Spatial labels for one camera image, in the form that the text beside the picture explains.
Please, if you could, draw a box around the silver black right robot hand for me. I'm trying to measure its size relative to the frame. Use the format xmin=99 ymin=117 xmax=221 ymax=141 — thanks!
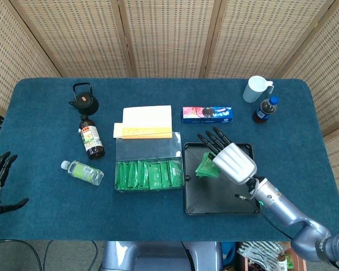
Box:
xmin=197 ymin=126 xmax=258 ymax=185

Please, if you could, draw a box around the clear box of green packets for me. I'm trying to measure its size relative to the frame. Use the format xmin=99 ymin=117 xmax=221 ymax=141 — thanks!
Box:
xmin=114 ymin=131 xmax=185 ymax=193

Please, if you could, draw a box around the black plastic tray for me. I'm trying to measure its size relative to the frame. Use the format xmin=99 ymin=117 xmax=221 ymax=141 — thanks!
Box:
xmin=182 ymin=142 xmax=262 ymax=216

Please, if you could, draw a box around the yellow and orange paper box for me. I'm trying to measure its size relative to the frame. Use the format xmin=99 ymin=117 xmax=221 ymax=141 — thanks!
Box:
xmin=113 ymin=105 xmax=173 ymax=140

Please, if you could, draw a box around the blue cookie box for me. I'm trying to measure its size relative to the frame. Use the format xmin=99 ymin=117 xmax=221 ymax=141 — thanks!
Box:
xmin=182 ymin=106 xmax=234 ymax=125

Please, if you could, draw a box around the blue cap cola bottle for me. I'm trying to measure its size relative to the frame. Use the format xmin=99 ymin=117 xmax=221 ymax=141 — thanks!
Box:
xmin=252 ymin=96 xmax=280 ymax=124

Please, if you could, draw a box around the pale blue mug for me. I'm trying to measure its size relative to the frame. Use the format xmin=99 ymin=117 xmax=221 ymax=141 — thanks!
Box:
xmin=242 ymin=75 xmax=274 ymax=103

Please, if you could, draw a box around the blue carpet table cloth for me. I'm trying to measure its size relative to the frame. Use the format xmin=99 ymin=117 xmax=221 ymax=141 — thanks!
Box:
xmin=0 ymin=77 xmax=339 ymax=242

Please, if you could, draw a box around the black-and-white striped snack packet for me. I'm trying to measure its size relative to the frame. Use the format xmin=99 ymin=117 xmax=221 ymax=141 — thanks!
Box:
xmin=237 ymin=241 xmax=286 ymax=265

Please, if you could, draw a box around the clear green label water bottle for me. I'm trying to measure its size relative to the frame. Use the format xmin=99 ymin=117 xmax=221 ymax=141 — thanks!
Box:
xmin=60 ymin=160 xmax=105 ymax=186

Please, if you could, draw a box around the dark brown labelled bottle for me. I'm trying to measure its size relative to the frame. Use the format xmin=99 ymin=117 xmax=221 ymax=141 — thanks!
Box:
xmin=78 ymin=115 xmax=106 ymax=160

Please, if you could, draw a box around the black cast iron teapot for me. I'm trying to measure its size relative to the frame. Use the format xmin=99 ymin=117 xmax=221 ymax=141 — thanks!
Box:
xmin=68 ymin=82 xmax=100 ymax=116

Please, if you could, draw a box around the grey-blue robot torso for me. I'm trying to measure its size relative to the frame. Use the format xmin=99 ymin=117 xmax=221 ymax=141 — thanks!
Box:
xmin=101 ymin=241 xmax=224 ymax=271

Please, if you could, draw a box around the woven folding screen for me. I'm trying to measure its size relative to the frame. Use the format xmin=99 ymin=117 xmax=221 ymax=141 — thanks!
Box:
xmin=0 ymin=0 xmax=339 ymax=215

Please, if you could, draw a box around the black floor cable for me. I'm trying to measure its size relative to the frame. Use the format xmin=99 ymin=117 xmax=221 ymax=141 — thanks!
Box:
xmin=0 ymin=238 xmax=44 ymax=271

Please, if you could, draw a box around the blue floor cable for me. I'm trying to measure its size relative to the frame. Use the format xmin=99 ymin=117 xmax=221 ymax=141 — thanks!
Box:
xmin=42 ymin=240 xmax=55 ymax=271

